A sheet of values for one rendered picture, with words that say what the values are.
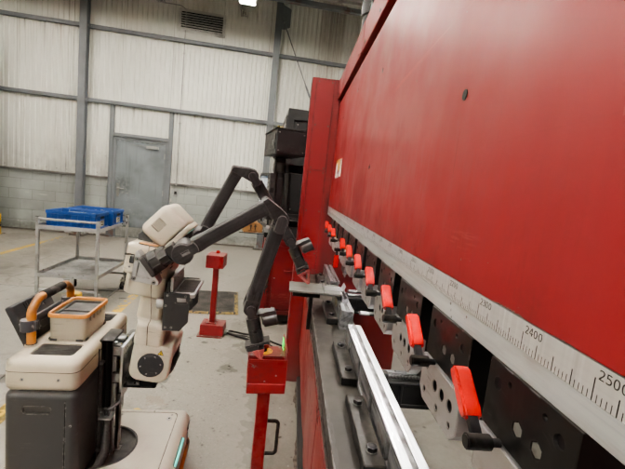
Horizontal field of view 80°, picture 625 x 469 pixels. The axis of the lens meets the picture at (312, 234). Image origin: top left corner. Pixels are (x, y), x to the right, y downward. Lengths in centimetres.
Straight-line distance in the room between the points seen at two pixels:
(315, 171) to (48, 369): 195
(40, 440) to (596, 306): 177
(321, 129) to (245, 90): 625
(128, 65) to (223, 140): 243
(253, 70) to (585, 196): 879
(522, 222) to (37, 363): 160
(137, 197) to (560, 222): 890
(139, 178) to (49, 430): 762
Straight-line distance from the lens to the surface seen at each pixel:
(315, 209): 280
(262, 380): 166
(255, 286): 151
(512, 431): 51
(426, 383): 73
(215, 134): 887
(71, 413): 177
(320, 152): 280
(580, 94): 47
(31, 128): 999
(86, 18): 973
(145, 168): 906
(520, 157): 52
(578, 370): 42
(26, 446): 189
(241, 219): 143
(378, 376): 125
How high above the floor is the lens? 152
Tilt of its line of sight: 7 degrees down
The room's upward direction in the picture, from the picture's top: 6 degrees clockwise
